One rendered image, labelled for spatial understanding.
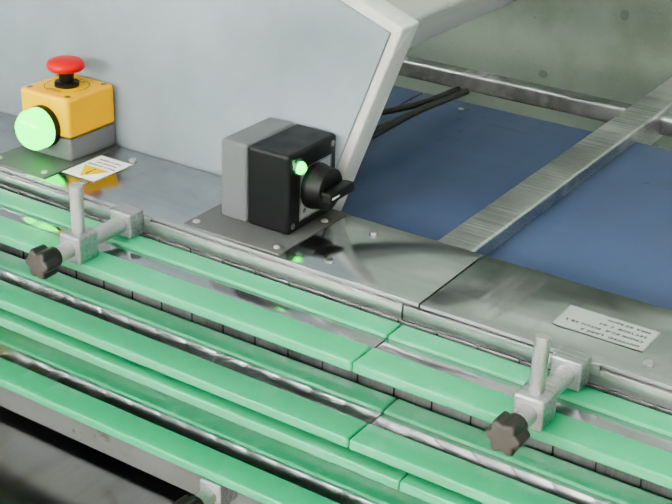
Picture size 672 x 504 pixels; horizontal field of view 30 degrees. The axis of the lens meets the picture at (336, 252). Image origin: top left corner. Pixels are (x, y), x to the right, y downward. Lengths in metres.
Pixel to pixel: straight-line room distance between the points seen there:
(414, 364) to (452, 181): 0.40
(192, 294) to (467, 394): 0.27
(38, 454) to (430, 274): 0.54
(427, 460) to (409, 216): 0.33
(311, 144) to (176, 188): 0.17
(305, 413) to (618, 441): 0.28
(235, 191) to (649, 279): 0.40
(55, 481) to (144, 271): 0.33
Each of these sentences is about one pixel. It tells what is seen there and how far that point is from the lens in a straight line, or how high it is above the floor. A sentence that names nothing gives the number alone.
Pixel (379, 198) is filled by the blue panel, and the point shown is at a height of 0.66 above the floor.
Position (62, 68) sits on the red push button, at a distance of 1.35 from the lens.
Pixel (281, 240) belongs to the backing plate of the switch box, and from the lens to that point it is 1.16.
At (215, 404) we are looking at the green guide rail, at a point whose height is 0.96.
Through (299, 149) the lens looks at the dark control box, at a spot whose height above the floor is 0.81.
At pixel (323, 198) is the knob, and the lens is 1.16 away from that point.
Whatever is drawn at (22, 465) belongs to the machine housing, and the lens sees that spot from 1.43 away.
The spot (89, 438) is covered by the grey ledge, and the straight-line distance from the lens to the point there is 1.42.
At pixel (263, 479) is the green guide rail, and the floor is 0.95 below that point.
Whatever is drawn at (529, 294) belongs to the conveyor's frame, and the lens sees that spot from 1.10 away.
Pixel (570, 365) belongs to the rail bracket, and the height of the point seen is 0.90.
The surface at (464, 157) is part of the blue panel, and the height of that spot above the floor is 0.50.
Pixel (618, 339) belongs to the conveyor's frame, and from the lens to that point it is 1.04.
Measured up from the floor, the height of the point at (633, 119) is 0.30.
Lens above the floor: 1.71
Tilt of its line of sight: 49 degrees down
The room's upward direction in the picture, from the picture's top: 122 degrees counter-clockwise
